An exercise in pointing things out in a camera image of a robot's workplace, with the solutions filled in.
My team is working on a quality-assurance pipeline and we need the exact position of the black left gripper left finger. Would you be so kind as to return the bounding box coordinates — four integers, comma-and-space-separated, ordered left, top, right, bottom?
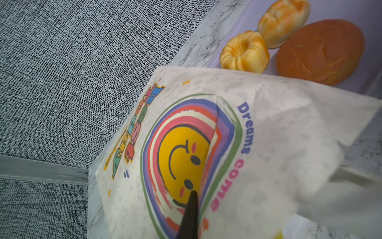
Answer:
176, 191, 199, 239

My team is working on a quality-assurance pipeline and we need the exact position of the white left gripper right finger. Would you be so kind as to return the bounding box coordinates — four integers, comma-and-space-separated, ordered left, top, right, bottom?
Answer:
298, 167, 382, 239

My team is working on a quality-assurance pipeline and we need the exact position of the white printed paper bag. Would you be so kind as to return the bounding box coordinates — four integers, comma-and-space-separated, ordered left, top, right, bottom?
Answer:
96, 66, 382, 239

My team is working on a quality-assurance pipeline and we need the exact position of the orange brown fake bread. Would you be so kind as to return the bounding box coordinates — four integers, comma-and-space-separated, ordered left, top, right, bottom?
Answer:
276, 20, 365, 86

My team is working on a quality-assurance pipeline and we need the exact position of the yellow bundt fake bread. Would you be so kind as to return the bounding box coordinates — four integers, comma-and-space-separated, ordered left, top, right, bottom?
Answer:
219, 30, 270, 74

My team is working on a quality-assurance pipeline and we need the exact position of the pale yellow fake bun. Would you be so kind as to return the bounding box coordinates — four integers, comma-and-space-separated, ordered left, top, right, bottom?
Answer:
257, 0, 311, 49

